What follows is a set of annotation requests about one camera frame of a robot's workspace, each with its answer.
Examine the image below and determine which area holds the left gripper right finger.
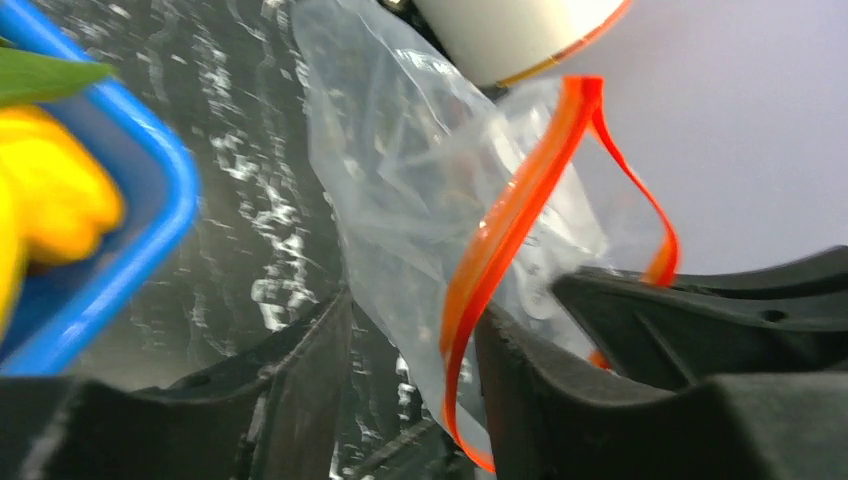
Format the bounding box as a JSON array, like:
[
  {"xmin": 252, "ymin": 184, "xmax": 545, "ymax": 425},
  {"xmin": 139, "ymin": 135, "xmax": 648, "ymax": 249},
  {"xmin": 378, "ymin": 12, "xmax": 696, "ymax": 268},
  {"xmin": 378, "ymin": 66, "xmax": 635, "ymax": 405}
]
[{"xmin": 475, "ymin": 309, "xmax": 847, "ymax": 479}]

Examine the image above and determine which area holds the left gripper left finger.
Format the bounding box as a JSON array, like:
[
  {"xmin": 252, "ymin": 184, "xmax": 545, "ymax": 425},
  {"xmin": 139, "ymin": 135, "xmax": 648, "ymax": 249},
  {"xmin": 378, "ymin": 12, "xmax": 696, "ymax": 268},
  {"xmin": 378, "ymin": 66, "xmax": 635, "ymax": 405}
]
[{"xmin": 1, "ymin": 289, "xmax": 353, "ymax": 479}]

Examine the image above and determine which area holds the white cylindrical container orange lid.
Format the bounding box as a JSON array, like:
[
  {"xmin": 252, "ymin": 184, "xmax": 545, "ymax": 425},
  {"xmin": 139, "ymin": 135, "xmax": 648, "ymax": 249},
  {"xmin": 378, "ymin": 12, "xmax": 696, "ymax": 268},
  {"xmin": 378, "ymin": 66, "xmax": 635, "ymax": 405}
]
[{"xmin": 414, "ymin": 0, "xmax": 631, "ymax": 86}]

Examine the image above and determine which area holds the blue plastic basket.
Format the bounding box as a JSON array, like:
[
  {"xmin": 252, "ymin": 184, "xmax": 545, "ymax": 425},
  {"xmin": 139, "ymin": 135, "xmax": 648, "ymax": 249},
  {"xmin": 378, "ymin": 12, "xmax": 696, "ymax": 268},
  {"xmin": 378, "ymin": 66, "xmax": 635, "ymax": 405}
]
[{"xmin": 0, "ymin": 0, "xmax": 202, "ymax": 378}]

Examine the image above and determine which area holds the clear zip top bag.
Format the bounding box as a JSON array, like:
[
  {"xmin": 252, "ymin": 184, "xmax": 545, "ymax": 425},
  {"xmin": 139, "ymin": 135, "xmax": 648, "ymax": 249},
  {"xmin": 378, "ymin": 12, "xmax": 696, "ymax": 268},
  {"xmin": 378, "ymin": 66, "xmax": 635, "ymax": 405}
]
[{"xmin": 292, "ymin": 1, "xmax": 681, "ymax": 471}]

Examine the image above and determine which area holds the yellow bell pepper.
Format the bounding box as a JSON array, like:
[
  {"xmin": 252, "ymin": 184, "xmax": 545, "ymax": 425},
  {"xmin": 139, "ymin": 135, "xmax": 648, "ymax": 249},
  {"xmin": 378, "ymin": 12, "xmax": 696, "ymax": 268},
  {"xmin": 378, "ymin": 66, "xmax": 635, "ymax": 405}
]
[{"xmin": 1, "ymin": 105, "xmax": 124, "ymax": 327}]

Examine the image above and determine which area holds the green leaf vegetable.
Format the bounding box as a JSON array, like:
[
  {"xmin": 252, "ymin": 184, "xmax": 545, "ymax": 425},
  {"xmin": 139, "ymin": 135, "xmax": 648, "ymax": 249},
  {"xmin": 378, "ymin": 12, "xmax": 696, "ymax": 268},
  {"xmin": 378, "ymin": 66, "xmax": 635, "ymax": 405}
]
[{"xmin": 1, "ymin": 38, "xmax": 117, "ymax": 108}]

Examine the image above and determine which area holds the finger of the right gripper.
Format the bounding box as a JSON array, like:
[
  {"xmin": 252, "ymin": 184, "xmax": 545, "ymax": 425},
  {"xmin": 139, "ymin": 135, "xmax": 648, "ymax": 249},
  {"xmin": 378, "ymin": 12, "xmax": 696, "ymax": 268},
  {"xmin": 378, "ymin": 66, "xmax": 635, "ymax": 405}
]
[{"xmin": 552, "ymin": 246, "xmax": 847, "ymax": 390}]

